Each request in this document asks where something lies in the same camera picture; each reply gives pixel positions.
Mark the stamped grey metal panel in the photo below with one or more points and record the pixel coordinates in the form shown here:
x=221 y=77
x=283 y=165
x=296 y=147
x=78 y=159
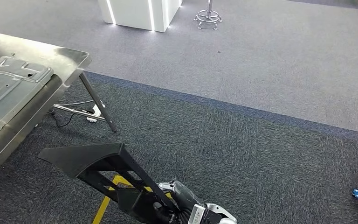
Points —
x=6 y=92

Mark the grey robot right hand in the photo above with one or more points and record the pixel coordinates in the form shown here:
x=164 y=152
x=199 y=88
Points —
x=182 y=194

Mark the white power strip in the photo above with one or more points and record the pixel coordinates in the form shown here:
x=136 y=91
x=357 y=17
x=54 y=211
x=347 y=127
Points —
x=96 y=112

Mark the white lit display counter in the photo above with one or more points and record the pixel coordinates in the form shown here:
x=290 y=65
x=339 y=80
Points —
x=129 y=12

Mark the stainless steel workbench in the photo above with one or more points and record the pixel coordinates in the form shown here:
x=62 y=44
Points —
x=58 y=58

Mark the black plastic plate bracket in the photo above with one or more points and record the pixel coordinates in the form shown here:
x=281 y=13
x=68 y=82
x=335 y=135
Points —
x=83 y=157

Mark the yellow floor tape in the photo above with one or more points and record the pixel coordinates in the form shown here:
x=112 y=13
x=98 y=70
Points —
x=100 y=210

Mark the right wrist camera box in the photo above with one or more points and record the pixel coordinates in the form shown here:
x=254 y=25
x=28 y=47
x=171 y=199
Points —
x=196 y=215

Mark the chrome stool base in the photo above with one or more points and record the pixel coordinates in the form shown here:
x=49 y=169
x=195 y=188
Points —
x=209 y=14

